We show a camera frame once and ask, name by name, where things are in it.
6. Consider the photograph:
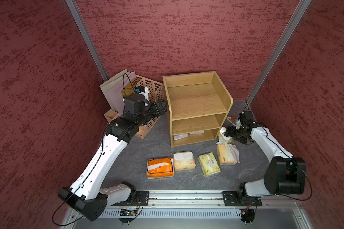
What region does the cream tissue pack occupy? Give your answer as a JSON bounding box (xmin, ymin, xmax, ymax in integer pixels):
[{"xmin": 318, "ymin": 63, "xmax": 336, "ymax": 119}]
[{"xmin": 174, "ymin": 151, "xmax": 196, "ymax": 172}]

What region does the right corner metal profile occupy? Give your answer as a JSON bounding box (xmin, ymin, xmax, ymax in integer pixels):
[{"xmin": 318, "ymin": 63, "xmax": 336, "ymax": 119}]
[{"xmin": 246, "ymin": 0, "xmax": 311, "ymax": 105}]

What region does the orange tissue pack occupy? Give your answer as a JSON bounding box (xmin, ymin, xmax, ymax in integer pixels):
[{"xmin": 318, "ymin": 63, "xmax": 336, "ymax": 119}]
[{"xmin": 146, "ymin": 157, "xmax": 174, "ymax": 179}]

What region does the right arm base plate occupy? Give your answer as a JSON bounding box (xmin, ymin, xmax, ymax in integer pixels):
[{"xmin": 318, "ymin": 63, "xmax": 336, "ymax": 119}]
[{"xmin": 222, "ymin": 191, "xmax": 262, "ymax": 208}]

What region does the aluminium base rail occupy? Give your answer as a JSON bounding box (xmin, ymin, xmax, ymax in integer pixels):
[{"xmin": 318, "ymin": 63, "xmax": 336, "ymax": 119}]
[{"xmin": 61, "ymin": 190, "xmax": 313, "ymax": 229}]

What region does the green yellow tissue pack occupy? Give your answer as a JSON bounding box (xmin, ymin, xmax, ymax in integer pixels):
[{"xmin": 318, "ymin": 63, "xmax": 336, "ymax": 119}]
[{"xmin": 198, "ymin": 152, "xmax": 221, "ymax": 177}]

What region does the lilac folder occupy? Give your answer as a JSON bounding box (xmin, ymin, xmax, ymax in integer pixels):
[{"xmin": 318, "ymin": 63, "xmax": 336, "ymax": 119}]
[{"xmin": 106, "ymin": 72, "xmax": 136, "ymax": 114}]

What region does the beige plastic file organizer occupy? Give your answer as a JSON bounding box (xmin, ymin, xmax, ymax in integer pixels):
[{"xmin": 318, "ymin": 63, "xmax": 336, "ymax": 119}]
[{"xmin": 104, "ymin": 75, "xmax": 163, "ymax": 139}]

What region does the white tissue pack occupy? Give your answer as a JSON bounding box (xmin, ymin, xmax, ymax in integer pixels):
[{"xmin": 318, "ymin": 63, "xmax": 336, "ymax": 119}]
[{"xmin": 173, "ymin": 133, "xmax": 189, "ymax": 141}]

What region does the butterfly print folder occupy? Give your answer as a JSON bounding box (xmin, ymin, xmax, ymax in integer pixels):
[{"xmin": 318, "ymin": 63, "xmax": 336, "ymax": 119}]
[{"xmin": 121, "ymin": 77, "xmax": 140, "ymax": 98}]

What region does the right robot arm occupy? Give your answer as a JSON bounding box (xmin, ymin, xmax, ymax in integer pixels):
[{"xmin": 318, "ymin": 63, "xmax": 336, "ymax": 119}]
[{"xmin": 223, "ymin": 111, "xmax": 310, "ymax": 202}]

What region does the left corner metal profile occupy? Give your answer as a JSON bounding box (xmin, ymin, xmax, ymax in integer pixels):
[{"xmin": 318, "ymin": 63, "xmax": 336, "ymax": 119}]
[{"xmin": 66, "ymin": 0, "xmax": 109, "ymax": 82}]

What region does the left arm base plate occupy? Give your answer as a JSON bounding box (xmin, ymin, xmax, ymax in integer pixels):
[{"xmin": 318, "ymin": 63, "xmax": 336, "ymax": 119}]
[{"xmin": 112, "ymin": 191, "xmax": 150, "ymax": 207}]

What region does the wooden two-tier shelf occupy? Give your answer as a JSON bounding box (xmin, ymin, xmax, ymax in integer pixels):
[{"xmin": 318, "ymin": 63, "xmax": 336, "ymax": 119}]
[{"xmin": 163, "ymin": 71, "xmax": 233, "ymax": 147}]

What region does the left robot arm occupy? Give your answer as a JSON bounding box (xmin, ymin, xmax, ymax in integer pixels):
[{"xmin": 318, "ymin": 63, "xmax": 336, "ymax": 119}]
[{"xmin": 58, "ymin": 93, "xmax": 167, "ymax": 221}]

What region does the corner metal profile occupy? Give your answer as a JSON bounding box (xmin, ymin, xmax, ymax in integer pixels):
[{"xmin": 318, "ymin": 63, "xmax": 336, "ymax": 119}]
[
  {"xmin": 66, "ymin": 0, "xmax": 109, "ymax": 82},
  {"xmin": 246, "ymin": 0, "xmax": 311, "ymax": 105}
]

